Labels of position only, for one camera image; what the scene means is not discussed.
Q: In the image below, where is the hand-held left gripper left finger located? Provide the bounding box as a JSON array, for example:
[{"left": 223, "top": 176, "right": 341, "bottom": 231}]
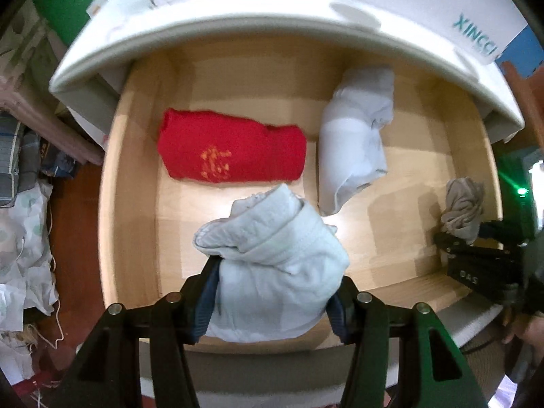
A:
[{"left": 45, "top": 257, "right": 222, "bottom": 408}]

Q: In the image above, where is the white plastic bag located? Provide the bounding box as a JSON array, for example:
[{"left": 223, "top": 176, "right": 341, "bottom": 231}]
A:
[{"left": 0, "top": 178, "right": 60, "bottom": 332}]

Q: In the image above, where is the pink floral bedding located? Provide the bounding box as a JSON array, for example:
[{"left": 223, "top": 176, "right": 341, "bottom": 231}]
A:
[{"left": 0, "top": 0, "right": 107, "bottom": 166}]

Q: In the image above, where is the grey wooden drawer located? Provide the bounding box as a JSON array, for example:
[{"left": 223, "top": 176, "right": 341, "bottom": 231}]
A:
[{"left": 99, "top": 45, "right": 511, "bottom": 396}]

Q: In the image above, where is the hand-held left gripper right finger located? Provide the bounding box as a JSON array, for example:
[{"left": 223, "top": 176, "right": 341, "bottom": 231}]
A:
[{"left": 325, "top": 276, "right": 489, "bottom": 408}]

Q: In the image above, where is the white underwear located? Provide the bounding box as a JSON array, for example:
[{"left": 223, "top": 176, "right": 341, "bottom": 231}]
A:
[{"left": 193, "top": 184, "right": 350, "bottom": 343}]

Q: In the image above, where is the orange wooden headboard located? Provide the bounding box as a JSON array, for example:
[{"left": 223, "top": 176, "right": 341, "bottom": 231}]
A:
[{"left": 495, "top": 60, "right": 544, "bottom": 154}]

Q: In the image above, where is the light grey underwear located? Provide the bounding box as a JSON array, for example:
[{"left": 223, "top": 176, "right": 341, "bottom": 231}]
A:
[{"left": 318, "top": 66, "right": 396, "bottom": 217}]

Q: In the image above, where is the red underwear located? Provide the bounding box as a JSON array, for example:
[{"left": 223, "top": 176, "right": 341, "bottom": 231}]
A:
[{"left": 157, "top": 108, "right": 307, "bottom": 184}]

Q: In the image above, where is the white string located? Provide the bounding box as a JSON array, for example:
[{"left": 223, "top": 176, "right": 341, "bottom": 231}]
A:
[{"left": 17, "top": 234, "right": 65, "bottom": 349}]

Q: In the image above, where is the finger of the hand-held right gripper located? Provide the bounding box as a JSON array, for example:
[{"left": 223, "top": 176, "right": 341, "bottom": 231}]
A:
[
  {"left": 433, "top": 232, "right": 511, "bottom": 261},
  {"left": 476, "top": 220, "right": 532, "bottom": 241}
]

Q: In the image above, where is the blue foam mat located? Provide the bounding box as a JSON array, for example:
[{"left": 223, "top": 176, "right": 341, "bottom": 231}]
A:
[{"left": 495, "top": 25, "right": 544, "bottom": 77}]

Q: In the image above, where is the grey-beige underwear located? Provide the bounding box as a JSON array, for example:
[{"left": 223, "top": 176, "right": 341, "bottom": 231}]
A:
[{"left": 440, "top": 177, "right": 486, "bottom": 245}]

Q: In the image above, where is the person's right hand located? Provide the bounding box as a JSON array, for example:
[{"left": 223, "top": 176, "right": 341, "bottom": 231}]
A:
[{"left": 504, "top": 306, "right": 544, "bottom": 387}]

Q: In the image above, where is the blue patterned cloth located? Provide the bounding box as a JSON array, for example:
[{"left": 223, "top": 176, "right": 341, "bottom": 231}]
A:
[{"left": 40, "top": 136, "right": 81, "bottom": 179}]

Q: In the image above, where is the grey plaid blanket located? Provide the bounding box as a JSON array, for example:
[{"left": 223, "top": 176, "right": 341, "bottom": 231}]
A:
[{"left": 0, "top": 110, "right": 43, "bottom": 209}]

